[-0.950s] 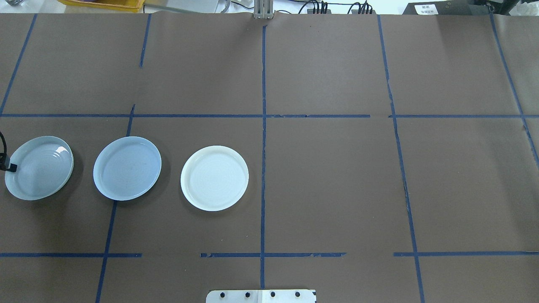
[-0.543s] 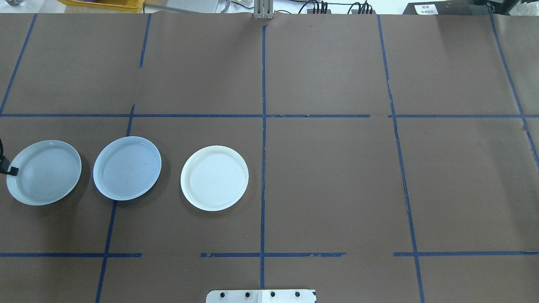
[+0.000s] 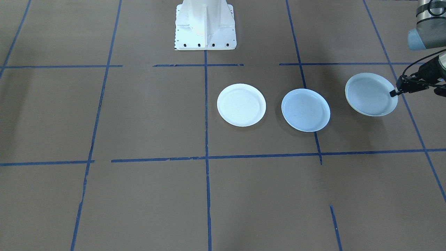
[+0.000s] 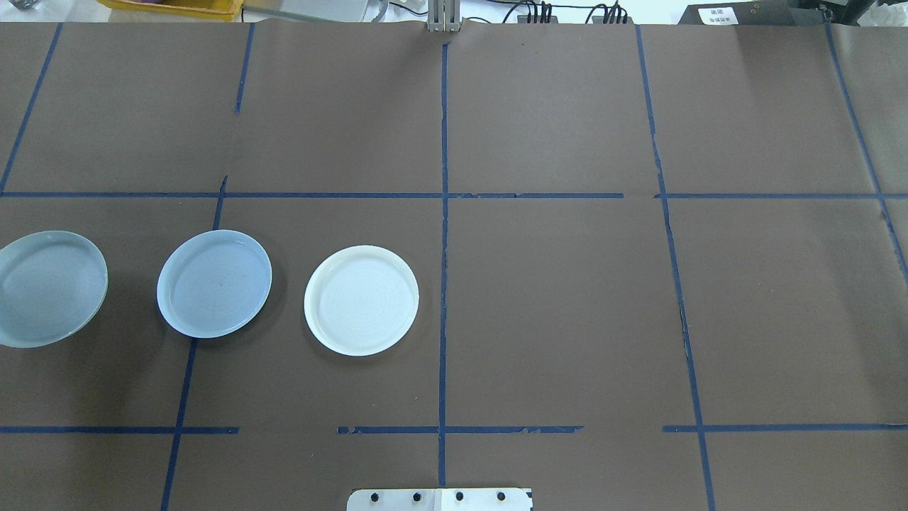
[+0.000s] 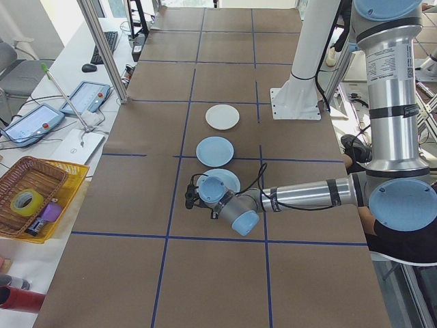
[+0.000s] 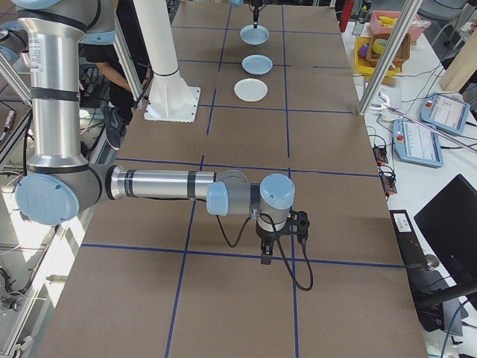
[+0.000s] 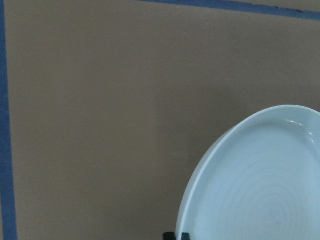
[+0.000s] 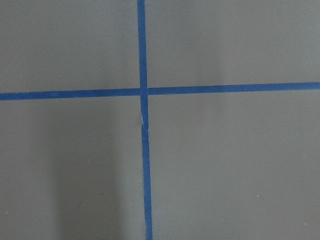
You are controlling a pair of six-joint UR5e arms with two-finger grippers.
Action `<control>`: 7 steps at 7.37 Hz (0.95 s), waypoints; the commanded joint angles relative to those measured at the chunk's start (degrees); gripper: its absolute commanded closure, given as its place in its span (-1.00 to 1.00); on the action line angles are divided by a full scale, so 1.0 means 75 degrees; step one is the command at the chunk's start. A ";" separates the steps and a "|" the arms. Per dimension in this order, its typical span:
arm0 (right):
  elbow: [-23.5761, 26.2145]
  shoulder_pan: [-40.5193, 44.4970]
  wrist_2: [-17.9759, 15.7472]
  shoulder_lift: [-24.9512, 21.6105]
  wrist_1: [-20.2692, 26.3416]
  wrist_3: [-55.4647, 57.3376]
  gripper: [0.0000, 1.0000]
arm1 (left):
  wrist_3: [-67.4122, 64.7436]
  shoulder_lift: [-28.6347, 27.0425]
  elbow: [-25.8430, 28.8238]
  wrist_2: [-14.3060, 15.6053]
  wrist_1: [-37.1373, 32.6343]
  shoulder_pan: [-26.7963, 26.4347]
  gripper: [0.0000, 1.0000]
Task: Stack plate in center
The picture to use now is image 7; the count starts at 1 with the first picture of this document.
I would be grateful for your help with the glossy ribbed pale green plate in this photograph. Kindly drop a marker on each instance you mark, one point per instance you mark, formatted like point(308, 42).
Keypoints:
point(260, 180)

